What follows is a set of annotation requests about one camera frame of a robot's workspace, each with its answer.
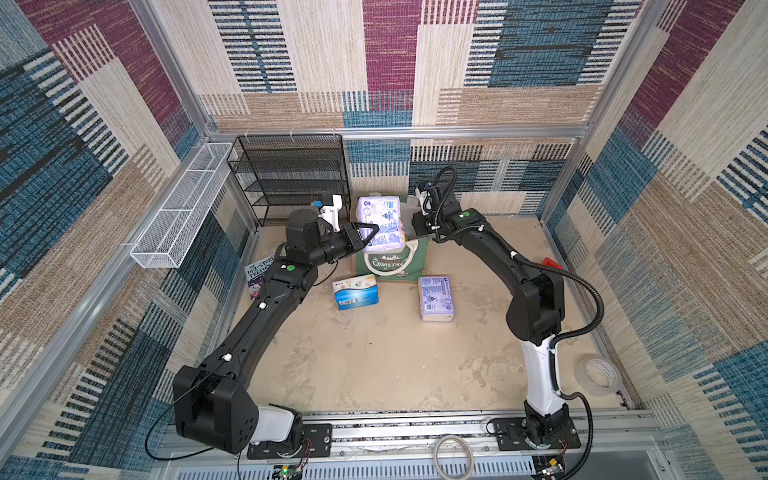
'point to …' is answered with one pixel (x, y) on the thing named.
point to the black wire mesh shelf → (285, 173)
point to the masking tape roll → (597, 375)
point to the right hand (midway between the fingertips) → (424, 222)
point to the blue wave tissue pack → (356, 292)
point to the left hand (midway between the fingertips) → (378, 229)
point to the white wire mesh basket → (169, 236)
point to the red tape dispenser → (551, 264)
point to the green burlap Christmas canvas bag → (411, 264)
